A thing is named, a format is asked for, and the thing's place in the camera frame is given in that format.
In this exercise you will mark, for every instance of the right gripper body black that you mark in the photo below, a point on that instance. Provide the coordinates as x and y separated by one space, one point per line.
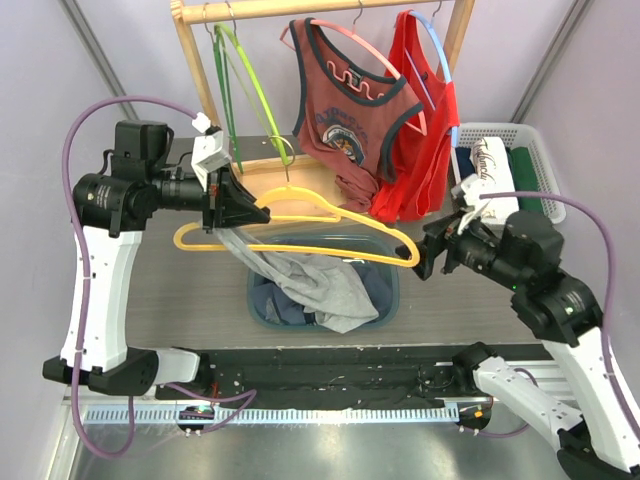
433 248

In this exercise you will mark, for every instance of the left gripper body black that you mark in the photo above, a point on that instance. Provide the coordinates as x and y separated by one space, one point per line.
212 201

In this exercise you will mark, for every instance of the yellow hanger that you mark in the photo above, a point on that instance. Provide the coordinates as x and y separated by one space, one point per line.
299 195

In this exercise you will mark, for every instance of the navy blue tank top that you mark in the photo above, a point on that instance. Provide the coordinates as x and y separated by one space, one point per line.
269 306

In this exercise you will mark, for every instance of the grey tank top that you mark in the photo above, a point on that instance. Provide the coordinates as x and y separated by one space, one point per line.
326 287

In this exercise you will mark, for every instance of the maroon tank top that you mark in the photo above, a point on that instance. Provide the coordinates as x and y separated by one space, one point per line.
349 117

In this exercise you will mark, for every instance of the dark green hanger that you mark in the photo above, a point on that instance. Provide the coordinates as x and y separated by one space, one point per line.
222 67

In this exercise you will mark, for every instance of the lime green hanger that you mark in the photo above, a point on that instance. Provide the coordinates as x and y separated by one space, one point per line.
248 81

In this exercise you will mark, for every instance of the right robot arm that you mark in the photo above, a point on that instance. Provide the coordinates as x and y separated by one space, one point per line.
591 440

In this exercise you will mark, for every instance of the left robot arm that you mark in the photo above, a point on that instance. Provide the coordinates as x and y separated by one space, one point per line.
113 207

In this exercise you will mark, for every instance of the red tank top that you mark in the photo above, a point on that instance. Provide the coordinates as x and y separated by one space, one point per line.
421 157

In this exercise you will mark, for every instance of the light blue hanger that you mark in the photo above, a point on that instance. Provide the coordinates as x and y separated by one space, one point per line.
435 45

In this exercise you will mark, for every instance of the wooden clothes rack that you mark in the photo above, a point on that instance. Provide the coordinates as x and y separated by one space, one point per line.
186 16

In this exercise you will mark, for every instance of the folded navy shirt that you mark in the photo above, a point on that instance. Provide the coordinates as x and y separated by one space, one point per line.
466 179

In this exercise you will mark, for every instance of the teal plastic bin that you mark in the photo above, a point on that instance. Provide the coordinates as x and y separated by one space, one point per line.
362 242

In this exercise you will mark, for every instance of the folded green shirt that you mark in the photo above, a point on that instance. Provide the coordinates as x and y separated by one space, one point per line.
524 178

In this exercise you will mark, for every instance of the white plastic basket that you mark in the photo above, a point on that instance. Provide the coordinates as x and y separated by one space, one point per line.
514 135

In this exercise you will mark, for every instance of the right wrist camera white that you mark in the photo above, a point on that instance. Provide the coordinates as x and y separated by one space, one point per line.
473 208

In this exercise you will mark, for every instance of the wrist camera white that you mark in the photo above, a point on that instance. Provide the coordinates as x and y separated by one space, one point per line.
473 208
208 155

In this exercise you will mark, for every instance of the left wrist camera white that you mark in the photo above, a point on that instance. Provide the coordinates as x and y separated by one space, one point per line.
208 155

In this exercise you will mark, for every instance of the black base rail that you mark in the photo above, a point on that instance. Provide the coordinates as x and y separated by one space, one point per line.
336 378

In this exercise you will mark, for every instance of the white slotted cable duct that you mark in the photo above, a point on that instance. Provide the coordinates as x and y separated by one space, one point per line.
169 413

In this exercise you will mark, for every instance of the aluminium frame post left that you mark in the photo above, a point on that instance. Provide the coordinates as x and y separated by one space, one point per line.
92 45

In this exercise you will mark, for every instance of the aluminium frame post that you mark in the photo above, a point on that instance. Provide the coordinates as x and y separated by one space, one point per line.
92 45
569 25

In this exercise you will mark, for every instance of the aluminium frame post right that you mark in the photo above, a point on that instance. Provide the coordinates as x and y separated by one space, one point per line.
569 25

